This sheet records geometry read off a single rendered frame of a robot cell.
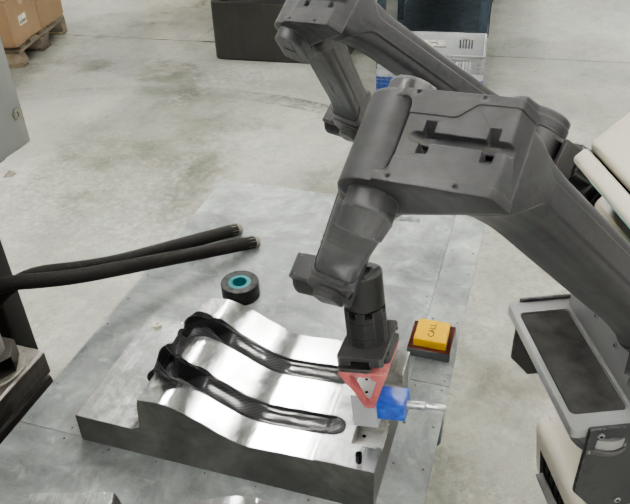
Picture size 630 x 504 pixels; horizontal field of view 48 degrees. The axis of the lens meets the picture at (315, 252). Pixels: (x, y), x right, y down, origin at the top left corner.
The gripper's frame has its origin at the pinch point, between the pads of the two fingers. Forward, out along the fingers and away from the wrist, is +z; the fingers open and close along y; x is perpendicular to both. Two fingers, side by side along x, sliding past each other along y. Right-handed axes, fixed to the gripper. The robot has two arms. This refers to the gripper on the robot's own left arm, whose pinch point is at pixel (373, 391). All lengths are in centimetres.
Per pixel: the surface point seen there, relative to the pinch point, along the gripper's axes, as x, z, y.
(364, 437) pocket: -3.1, 11.1, -2.8
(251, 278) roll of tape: -36, 4, -39
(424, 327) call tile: 1.2, 9.3, -33.0
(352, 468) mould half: -2.4, 9.1, 6.2
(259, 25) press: -169, -4, -380
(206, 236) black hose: -51, -1, -51
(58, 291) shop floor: -165, 59, -124
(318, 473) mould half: -8.0, 11.3, 5.8
